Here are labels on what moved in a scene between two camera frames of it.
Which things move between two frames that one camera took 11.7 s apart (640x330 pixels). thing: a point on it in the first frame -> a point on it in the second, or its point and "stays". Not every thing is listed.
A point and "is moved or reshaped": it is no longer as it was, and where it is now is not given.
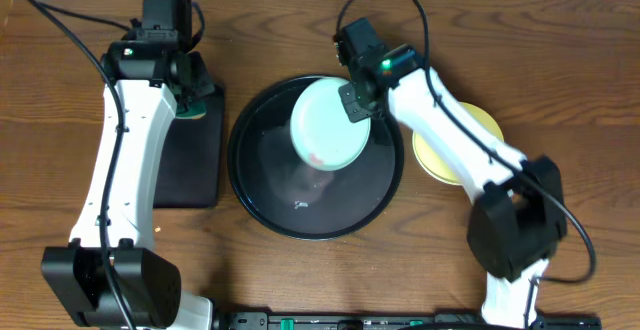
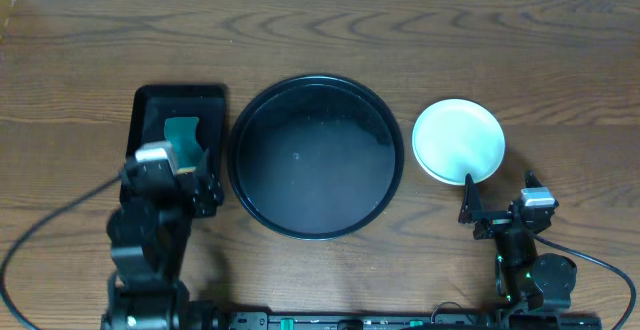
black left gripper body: x=198 y=86 -> x=198 y=187
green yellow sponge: x=190 y=109 -> x=186 y=150
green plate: x=322 y=134 is moved or reshaped
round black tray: x=285 y=193 stays
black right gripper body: x=351 y=108 -> x=492 y=226
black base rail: x=394 y=321 stays
